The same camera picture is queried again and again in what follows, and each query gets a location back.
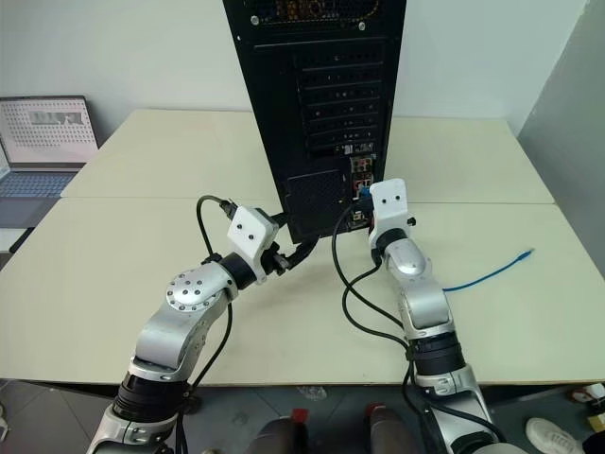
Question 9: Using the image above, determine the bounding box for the white shoe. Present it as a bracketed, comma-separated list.
[526, 416, 586, 454]

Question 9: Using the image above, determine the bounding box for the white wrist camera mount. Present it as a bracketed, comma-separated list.
[226, 204, 281, 286]
[368, 178, 416, 248]

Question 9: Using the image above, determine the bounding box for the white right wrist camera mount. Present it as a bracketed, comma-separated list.
[368, 178, 416, 248]

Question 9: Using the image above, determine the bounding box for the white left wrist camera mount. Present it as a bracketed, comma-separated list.
[226, 204, 281, 286]

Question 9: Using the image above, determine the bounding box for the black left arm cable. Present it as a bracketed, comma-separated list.
[174, 194, 238, 454]

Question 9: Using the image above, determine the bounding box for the black computer tower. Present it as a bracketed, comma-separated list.
[221, 0, 409, 244]

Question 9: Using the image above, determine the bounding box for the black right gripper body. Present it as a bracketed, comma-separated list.
[348, 198, 377, 234]

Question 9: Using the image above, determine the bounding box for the open grey laptop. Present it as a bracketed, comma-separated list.
[0, 96, 101, 201]

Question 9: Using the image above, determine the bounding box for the dark rounded shape red top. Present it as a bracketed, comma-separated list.
[367, 403, 427, 454]
[245, 408, 309, 454]

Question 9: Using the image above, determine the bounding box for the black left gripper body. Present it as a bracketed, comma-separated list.
[261, 239, 290, 277]

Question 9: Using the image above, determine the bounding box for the blue ethernet cable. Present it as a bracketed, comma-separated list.
[358, 185, 537, 292]

